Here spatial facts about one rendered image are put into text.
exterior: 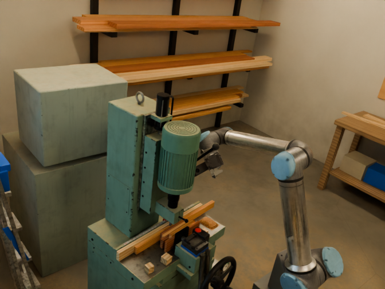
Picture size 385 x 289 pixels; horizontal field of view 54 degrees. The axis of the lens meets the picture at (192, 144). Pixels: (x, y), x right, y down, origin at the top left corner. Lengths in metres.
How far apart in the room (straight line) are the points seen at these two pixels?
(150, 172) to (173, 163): 0.19
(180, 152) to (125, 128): 0.32
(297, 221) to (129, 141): 0.86
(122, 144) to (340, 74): 3.51
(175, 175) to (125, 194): 0.37
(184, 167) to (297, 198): 0.53
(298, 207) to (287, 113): 3.67
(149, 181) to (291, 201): 0.68
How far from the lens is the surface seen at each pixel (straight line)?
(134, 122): 1.75
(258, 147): 1.99
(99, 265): 2.26
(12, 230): 2.32
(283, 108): 5.40
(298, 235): 1.85
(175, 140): 1.63
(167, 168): 1.71
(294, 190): 1.75
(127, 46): 4.24
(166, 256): 1.84
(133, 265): 1.84
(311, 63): 5.10
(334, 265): 2.09
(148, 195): 1.90
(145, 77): 3.79
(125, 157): 1.88
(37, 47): 3.82
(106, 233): 2.15
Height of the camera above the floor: 2.20
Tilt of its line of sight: 26 degrees down
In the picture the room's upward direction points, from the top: 8 degrees clockwise
